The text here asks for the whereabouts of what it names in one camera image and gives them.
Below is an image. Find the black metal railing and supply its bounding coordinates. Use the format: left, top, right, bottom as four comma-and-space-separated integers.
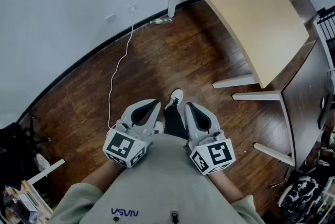
316, 5, 335, 68

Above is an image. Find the person's right white shoe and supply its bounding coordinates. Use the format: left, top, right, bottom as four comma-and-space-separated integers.
164, 88, 184, 110

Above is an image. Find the black and white backpack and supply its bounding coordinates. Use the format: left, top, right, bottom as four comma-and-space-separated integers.
278, 175, 319, 216

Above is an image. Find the person's right forearm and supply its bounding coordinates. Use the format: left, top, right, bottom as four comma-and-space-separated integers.
206, 172, 249, 203

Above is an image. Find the light wooden table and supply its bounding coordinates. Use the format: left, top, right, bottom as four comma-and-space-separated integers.
167, 0, 311, 90

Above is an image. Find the person's left forearm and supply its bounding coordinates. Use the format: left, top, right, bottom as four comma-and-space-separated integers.
80, 159, 126, 193

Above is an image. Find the person's grey shirt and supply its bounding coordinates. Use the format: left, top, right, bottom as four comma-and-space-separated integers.
51, 133, 265, 224

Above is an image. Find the person's left white shoe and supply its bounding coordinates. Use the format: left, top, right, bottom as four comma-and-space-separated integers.
151, 120, 165, 135

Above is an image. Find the white cluttered desk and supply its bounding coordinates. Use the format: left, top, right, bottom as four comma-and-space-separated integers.
0, 159, 66, 224

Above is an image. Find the black bag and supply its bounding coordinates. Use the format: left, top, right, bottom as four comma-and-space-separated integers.
0, 122, 28, 191

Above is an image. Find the clear plastic bottle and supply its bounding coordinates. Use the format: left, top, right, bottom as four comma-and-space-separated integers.
149, 16, 173, 26

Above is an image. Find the white charging cable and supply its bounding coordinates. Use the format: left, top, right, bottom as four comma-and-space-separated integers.
106, 9, 136, 131

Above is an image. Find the dark brown table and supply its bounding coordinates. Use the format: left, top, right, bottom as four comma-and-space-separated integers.
232, 39, 335, 169

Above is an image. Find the person's white shoe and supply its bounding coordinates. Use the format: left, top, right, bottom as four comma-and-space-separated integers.
151, 120, 165, 135
164, 88, 184, 110

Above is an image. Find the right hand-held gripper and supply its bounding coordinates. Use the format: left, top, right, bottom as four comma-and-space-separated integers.
184, 102, 236, 175

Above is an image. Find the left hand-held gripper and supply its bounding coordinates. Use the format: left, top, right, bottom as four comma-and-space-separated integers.
102, 98, 162, 169

